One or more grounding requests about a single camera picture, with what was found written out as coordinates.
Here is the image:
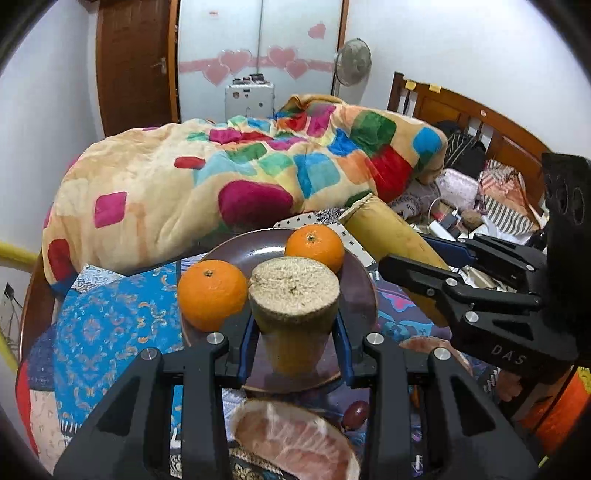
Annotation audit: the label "long yellow sugarcane piece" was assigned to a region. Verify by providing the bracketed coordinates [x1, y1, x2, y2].
[341, 194, 453, 328]

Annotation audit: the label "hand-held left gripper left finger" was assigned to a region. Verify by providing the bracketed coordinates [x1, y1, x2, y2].
[53, 316, 256, 480]

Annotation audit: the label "peeled pink pomelo piece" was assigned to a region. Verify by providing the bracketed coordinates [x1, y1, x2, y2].
[229, 399, 361, 480]
[399, 336, 474, 377]

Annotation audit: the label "standing electric fan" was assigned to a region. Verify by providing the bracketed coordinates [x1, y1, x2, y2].
[333, 38, 372, 100]

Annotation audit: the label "white charger with cables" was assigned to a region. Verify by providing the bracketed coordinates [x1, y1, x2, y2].
[427, 203, 467, 241]

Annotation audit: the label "striped cloth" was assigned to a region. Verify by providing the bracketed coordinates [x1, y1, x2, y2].
[478, 161, 541, 232]

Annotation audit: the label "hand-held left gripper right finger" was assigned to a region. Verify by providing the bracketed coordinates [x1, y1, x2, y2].
[335, 314, 539, 480]

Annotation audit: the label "brown round plate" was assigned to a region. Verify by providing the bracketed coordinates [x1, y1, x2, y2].
[180, 228, 379, 396]

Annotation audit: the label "short yellow sugarcane piece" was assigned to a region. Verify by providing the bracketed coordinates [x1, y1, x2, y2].
[248, 257, 341, 377]

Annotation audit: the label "black bag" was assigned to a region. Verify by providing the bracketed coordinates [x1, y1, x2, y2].
[434, 121, 488, 176]

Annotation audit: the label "pink pillow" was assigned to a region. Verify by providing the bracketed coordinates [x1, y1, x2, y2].
[436, 168, 481, 210]

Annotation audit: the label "frosted glass door pink hearts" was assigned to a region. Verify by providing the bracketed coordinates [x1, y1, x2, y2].
[178, 0, 349, 125]

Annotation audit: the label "orange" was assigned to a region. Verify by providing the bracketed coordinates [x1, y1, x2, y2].
[285, 224, 346, 274]
[177, 260, 250, 332]

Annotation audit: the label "brown wooden door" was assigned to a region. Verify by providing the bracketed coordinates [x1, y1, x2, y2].
[95, 0, 180, 138]

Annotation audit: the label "yellow pipe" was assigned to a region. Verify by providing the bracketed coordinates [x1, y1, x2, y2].
[0, 240, 38, 266]

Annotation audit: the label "white appliance with knobs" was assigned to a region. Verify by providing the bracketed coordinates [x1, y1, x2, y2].
[225, 73, 276, 121]

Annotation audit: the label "colourful patchwork blanket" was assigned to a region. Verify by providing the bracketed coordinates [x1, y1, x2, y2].
[41, 95, 448, 284]

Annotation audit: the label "blue patterned tablecloth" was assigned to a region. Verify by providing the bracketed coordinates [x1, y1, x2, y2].
[16, 258, 502, 480]

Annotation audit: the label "wooden bed headboard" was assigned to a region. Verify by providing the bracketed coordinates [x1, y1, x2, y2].
[387, 71, 555, 217]

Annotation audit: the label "red grape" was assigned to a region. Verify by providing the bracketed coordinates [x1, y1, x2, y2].
[342, 401, 371, 431]

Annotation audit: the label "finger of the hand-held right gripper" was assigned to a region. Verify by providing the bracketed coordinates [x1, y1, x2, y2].
[418, 233, 550, 292]
[379, 253, 546, 325]

